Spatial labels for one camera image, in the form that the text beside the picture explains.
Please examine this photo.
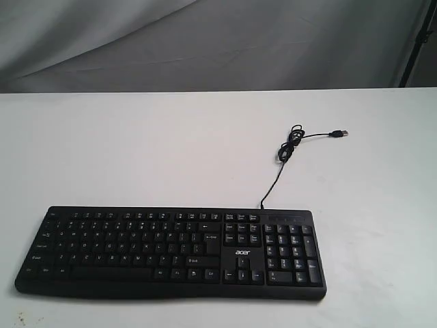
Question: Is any black acer keyboard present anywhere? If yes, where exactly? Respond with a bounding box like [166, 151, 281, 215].
[14, 206, 327, 301]

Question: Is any grey backdrop cloth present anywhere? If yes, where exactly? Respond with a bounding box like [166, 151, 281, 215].
[1, 1, 429, 93]

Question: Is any black stand pole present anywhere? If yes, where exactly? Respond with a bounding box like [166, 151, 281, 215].
[398, 0, 436, 88]

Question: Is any black USB cable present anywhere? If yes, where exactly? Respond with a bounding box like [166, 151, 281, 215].
[258, 124, 350, 210]

